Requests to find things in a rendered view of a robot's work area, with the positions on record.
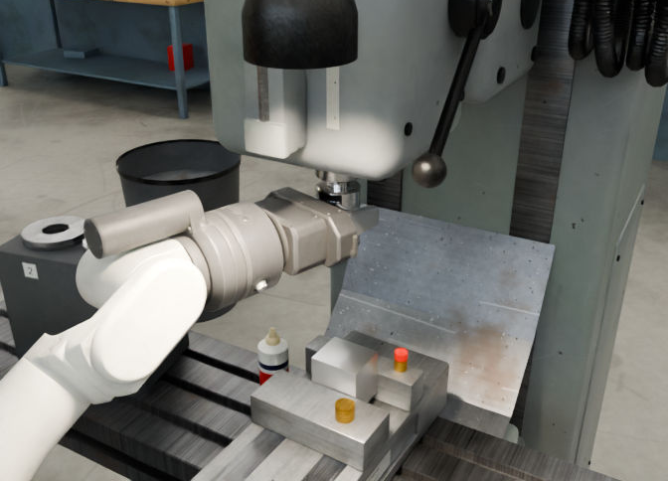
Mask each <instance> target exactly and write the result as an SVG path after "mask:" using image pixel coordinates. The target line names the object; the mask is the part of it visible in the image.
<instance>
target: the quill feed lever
mask: <svg viewBox="0 0 668 481"><path fill-rule="evenodd" d="M501 6H502V0H448V19H449V24H450V27H451V29H452V31H453V32H454V34H455V35H456V36H457V37H458V38H466V42H465V45H464V48H463V51H462V54H461V57H460V60H459V63H458V65H457V68H456V71H455V74H454V77H453V80H452V83H451V86H450V89H449V92H448V95H447V98H446V101H445V104H444V107H443V109H442V112H441V115H440V118H439V121H438V124H437V127H436V130H435V133H434V135H433V138H432V141H431V144H430V147H429V150H428V153H427V154H422V155H420V157H418V158H417V159H416V160H415V162H414V164H413V167H412V176H413V179H414V181H415V182H416V183H417V184H418V185H419V186H420V187H422V188H425V189H433V188H436V187H438V186H439V185H440V184H441V183H442V182H443V181H444V179H445V177H446V172H447V169H446V165H445V163H444V161H443V160H442V159H441V155H442V152H443V149H444V146H445V143H446V140H447V137H448V134H449V131H450V128H451V125H452V122H453V119H454V117H455V114H456V111H457V109H458V106H459V103H460V100H461V97H462V94H463V91H464V88H465V85H466V82H467V79H468V76H469V73H470V70H471V67H472V64H473V61H474V58H475V55H476V52H477V49H478V46H479V43H480V40H484V39H486V38H487V37H488V36H489V35H490V34H492V32H493V31H494V29H495V27H496V25H497V22H498V19H499V15H500V11H501Z"/></svg>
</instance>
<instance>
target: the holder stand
mask: <svg viewBox="0 0 668 481"><path fill-rule="evenodd" d="M87 250H88V246H87V244H86V241H85V237H84V219H82V218H79V217H71V216H61V217H48V218H47V219H43V220H39V221H36V222H34V223H32V224H30V225H28V226H26V227H25V228H24V229H23V230H22V233H21V234H19V235H17V236H16V237H14V238H12V239H11V240H8V241H6V242H5V243H3V244H1V245H0V283H1V287H2V291H3V295H4V300H5V304H6V308H7V313H8V317H9V321H10V326H11V330H12V334H13V339H14V343H15V347H16V352H17V356H18V360H19V361H20V360H21V358H22V357H23V356H24V355H25V354H26V353H27V352H28V351H29V350H30V349H31V348H32V347H33V345H34V344H35V343H36V342H37V341H38V340H39V339H40V338H41V337H42V336H43V335H44V334H45V333H46V334H48V335H51V336H55V335H59V334H61V333H63V332H65V331H67V330H69V329H71V328H73V327H75V326H77V325H79V324H81V323H83V322H84V321H86V320H88V319H90V318H91V317H92V316H93V315H94V314H95V313H96V312H97V311H98V310H99V309H97V308H95V307H93V306H91V305H90V304H88V303H87V302H86V301H84V299H83V298H82V296H81V295H80V293H79V290H78V288H77V283H76V274H77V268H78V265H79V262H80V260H81V258H82V257H83V255H84V254H85V252H86V251H87ZM188 347H189V334H188V333H187V334H186V335H185V336H184V337H183V339H182V340H181V341H180V342H179V343H178V345H177V346H176V347H175V348H174V349H173V351H172V352H171V353H170V354H169V355H168V357H167V358H166V359H165V360H164V361H163V363H162V364H161V365H160V366H159V367H158V368H157V370H156V371H155V372H154V373H153V374H151V376H150V377H149V378H148V379H147V380H146V382H145V383H144V384H143V385H142V386H141V388H140V390H141V391H145V392H147V391H149V390H150V389H151V388H152V386H153V385H154V384H155V383H156V382H157V381H158V380H159V379H160V378H161V377H162V375H163V374H164V373H165V372H166V371H167V370H168V369H169V368H170V367H171V366H172V365H173V363H174V362H175V361H176V360H177V359H178V358H179V357H180V356H181V355H182V354H183V352H184V351H185V350H186V349H187V348H188Z"/></svg>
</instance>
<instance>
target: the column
mask: <svg viewBox="0 0 668 481"><path fill-rule="evenodd" d="M574 3H575V2H574V0H542V6H541V14H540V23H539V31H538V39H537V47H538V49H539V52H538V57H537V59H536V60H535V61H534V64H533V66H532V67H531V69H530V70H529V71H528V72H526V73H525V74H524V75H522V76H521V77H520V78H518V79H517V80H515V81H514V82H512V83H511V84H509V85H508V86H506V87H505V88H504V89H502V90H501V91H499V92H498V93H497V94H495V95H494V96H492V97H491V98H490V99H488V100H487V101H484V102H482V103H467V102H463V103H462V106H461V115H460V119H459V122H458V124H457V125H456V127H455V128H454V130H453V131H452V132H451V133H450V134H448V137H447V140H446V143H445V146H444V149H443V152H442V155H441V159H442V160H443V161H444V163H445V165H446V169H447V172H446V177H445V179H444V181H443V182H442V183H441V184H440V185H439V186H438V187H436V188H433V189H425V188H422V187H420V186H419V185H418V184H417V183H416V182H415V181H414V179H413V176H412V167H413V164H414V162H415V160H416V159H415V160H414V161H413V162H411V163H410V164H409V165H407V166H406V167H404V168H403V169H402V170H400V171H399V172H398V173H396V174H395V175H393V176H392V177H389V178H387V182H386V183H384V184H381V183H379V182H378V181H371V180H366V179H361V178H358V179H357V180H355V181H357V182H358V183H359V184H360V185H361V204H366V205H370V206H376V207H379V208H384V209H389V210H393V211H398V212H402V213H407V214H412V215H416V216H422V217H425V218H430V219H435V220H439V221H444V222H448V223H453V224H458V225H462V226H467V227H471V228H476V229H481V230H484V231H489V232H493V233H498V234H503V235H507V236H512V237H516V238H521V239H525V240H530V241H538V242H543V243H547V244H552V245H555V246H556V249H555V253H554V257H553V261H552V266H551V270H550V274H549V278H548V282H547V287H546V291H545V295H544V299H543V304H542V308H541V312H540V316H539V321H538V325H537V329H536V333H535V337H534V342H533V345H532V349H531V352H530V356H529V359H528V362H527V366H526V369H525V373H524V376H523V379H522V383H521V386H520V390H519V392H518V396H517V399H516V402H515V406H514V409H513V413H512V416H511V419H510V421H509V423H511V424H513V425H515V426H516V427H517V428H518V432H519V434H518V435H519V436H520V437H522V438H523V439H524V442H525V447H528V448H531V449H533V450H536V451H539V452H542V453H545V454H548V455H551V456H553V457H556V458H559V459H562V460H565V461H568V462H571V463H573V464H575V465H578V466H581V467H584V468H587V469H589V466H590V463H591V461H590V460H591V455H592V450H593V445H594V440H595V435H596V430H597V425H598V421H599V416H600V411H601V406H602V401H603V396H604V391H605V386H606V381H607V376H608V371H609V366H610V362H611V357H612V352H613V347H614V342H615V337H616V332H617V327H618V322H619V317H620V312H621V308H622V303H623V298H624V293H625V288H626V283H627V278H628V273H629V268H630V264H631V259H632V255H633V250H634V245H635V240H636V235H637V230H638V225H639V220H640V215H641V210H642V205H643V204H644V196H645V191H646V186H647V181H648V176H649V171H650V166H651V161H652V156H653V151H654V146H655V142H656V137H657V132H658V127H659V122H660V117H661V112H662V107H663V102H664V97H665V92H666V88H667V83H668V82H667V83H666V84H664V85H663V86H661V87H653V86H651V85H650V84H648V83H647V81H646V78H645V67H644V68H643V69H642V70H640V71H638V72H636V71H631V70H630V69H629V68H628V67H627V66H626V56H627V55H625V59H624V64H623V67H622V69H621V71H620V73H619V74H618V75H617V76H615V77H613V78H605V77H604V76H603V75H602V74H601V73H600V72H599V71H598V68H597V65H596V61H595V56H594V49H592V51H591V53H590V54H589V55H588V56H587V57H586V58H584V59H582V60H581V61H580V60H574V59H573V58H572V57H570V55H569V51H568V35H569V30H570V29H569V27H570V24H571V23H570V22H571V18H572V16H571V15H572V14H573V13H572V11H574V10H573V9H572V8H573V7H574V6H573V4H574Z"/></svg>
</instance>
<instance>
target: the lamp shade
mask: <svg viewBox="0 0 668 481"><path fill-rule="evenodd" d="M242 32H243V50H244V60H245V61H246V62H247V63H249V64H252V65H255V66H260V67H265V68H272V69H285V70H313V69H325V68H333V67H339V66H344V65H347V64H350V63H353V62H355V61H356V60H357V59H358V9H357V6H356V2H355V0H245V2H244V6H243V10H242Z"/></svg>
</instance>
